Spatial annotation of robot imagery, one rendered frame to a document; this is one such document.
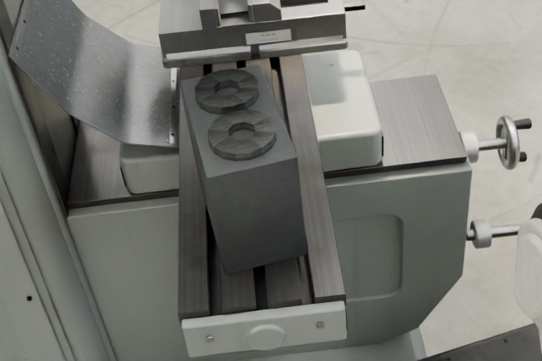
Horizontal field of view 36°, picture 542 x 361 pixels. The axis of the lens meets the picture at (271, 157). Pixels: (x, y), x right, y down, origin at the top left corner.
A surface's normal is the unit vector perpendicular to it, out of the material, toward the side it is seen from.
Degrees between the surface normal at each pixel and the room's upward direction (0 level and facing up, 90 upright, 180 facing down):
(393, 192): 90
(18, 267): 88
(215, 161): 0
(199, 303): 0
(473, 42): 0
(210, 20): 90
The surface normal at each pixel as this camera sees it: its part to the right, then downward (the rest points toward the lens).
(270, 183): 0.24, 0.62
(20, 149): 0.71, 0.40
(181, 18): -0.09, -0.75
